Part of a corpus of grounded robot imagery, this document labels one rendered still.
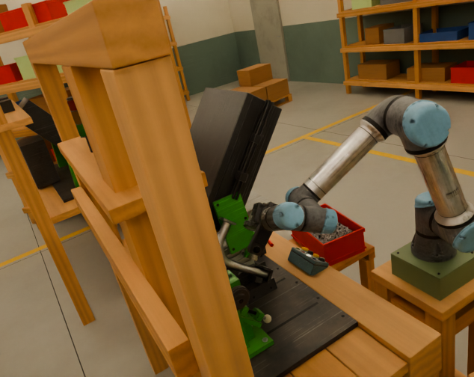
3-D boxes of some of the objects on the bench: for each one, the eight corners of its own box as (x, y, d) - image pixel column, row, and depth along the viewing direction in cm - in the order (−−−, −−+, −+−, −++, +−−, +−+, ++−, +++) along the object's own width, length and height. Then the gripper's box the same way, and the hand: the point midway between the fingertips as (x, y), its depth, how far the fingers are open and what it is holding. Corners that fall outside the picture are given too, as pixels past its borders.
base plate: (210, 218, 225) (208, 215, 224) (358, 325, 134) (357, 321, 133) (137, 250, 209) (137, 247, 208) (251, 399, 118) (250, 393, 117)
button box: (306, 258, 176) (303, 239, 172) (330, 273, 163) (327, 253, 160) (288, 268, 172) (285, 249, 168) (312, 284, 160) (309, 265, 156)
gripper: (288, 208, 128) (265, 214, 148) (262, 198, 126) (241, 206, 146) (281, 234, 126) (258, 236, 146) (255, 225, 124) (235, 229, 144)
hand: (249, 228), depth 144 cm, fingers closed
